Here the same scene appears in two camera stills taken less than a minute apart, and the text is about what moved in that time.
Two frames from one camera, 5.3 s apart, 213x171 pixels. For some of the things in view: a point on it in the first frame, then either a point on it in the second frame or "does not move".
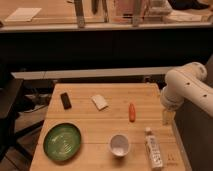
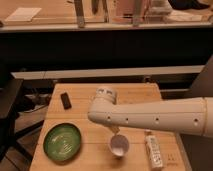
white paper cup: (119, 145) does not move
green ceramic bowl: (62, 141) does not move
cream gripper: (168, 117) to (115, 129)
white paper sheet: (25, 14) does not move
